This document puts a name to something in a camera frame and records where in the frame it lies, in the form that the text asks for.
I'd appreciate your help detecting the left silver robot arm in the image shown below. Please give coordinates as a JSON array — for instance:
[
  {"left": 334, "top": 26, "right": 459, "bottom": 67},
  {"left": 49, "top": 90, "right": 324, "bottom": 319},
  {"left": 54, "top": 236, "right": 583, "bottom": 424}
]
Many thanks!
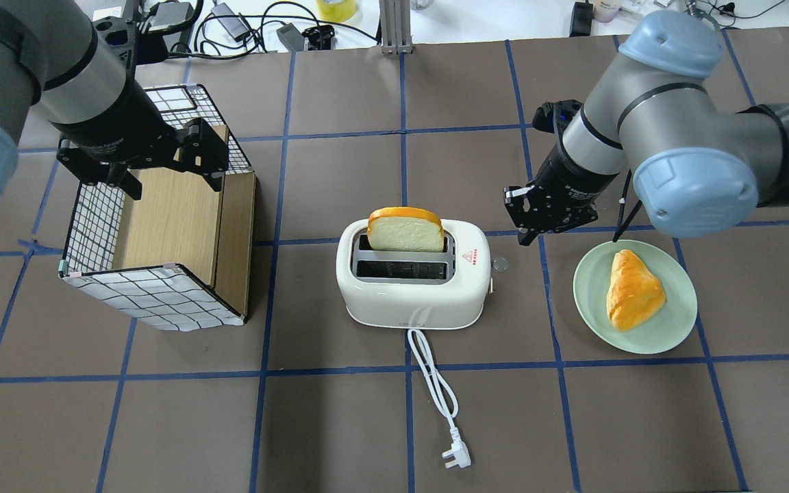
[{"left": 0, "top": 1, "right": 229, "bottom": 200}]

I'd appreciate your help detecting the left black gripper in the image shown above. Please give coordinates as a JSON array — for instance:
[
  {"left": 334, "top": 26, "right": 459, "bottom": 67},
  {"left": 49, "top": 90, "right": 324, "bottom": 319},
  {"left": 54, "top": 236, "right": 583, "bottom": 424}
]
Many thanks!
[{"left": 56, "top": 103, "right": 229, "bottom": 201}]

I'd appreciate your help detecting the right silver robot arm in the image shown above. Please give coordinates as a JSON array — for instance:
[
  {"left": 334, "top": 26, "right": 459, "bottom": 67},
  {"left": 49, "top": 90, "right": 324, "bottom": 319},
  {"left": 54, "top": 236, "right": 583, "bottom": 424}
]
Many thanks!
[{"left": 503, "top": 10, "right": 789, "bottom": 246}]

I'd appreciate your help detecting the light green plate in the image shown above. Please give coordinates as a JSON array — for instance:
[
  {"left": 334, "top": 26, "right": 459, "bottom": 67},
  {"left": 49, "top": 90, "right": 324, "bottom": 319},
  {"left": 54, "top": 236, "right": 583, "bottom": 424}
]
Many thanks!
[{"left": 573, "top": 240, "right": 697, "bottom": 355}]

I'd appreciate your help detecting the wire basket with checked cloth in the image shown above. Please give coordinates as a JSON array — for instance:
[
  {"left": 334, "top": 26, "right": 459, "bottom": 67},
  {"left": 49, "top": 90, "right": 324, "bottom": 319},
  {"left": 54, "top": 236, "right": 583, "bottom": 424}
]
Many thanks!
[{"left": 59, "top": 84, "right": 257, "bottom": 331}]

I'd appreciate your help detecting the white two-slot toaster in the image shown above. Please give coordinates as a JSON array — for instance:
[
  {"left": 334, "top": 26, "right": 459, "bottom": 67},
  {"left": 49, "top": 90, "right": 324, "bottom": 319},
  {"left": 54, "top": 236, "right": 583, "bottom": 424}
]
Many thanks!
[{"left": 336, "top": 219, "right": 491, "bottom": 330}]

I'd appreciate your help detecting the aluminium frame post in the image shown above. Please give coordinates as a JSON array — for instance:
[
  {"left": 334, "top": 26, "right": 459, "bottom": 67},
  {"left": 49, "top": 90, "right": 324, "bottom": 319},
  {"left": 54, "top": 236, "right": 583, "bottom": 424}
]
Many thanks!
[{"left": 379, "top": 0, "right": 414, "bottom": 54}]

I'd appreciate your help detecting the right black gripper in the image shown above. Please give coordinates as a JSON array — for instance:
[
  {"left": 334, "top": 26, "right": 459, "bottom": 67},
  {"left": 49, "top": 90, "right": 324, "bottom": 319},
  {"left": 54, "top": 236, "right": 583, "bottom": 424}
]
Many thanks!
[{"left": 503, "top": 142, "right": 615, "bottom": 247}]

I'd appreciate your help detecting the yellow bread wedge on plate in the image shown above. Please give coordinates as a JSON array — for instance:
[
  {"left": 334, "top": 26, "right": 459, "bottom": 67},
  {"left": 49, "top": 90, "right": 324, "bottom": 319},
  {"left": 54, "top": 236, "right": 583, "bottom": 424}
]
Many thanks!
[{"left": 605, "top": 249, "right": 667, "bottom": 333}]

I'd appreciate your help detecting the toast slice in toaster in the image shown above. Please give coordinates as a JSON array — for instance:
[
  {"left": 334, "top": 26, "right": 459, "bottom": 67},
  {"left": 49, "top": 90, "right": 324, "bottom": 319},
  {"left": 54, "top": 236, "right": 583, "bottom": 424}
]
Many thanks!
[{"left": 366, "top": 207, "right": 444, "bottom": 253}]

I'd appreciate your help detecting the yellow tape roll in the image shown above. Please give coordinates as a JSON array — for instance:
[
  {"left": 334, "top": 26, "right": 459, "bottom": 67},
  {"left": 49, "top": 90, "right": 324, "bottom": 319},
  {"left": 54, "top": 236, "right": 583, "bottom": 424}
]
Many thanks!
[{"left": 316, "top": 0, "right": 358, "bottom": 24}]

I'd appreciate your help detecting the wooden box in basket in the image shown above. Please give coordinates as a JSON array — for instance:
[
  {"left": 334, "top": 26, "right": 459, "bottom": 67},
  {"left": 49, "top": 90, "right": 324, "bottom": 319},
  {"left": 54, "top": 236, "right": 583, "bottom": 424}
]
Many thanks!
[{"left": 111, "top": 125, "right": 257, "bottom": 319}]

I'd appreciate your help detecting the black power adapter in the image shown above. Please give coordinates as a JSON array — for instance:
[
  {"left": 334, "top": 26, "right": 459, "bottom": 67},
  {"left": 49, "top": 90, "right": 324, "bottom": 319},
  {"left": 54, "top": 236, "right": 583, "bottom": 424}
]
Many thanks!
[{"left": 276, "top": 23, "right": 309, "bottom": 53}]

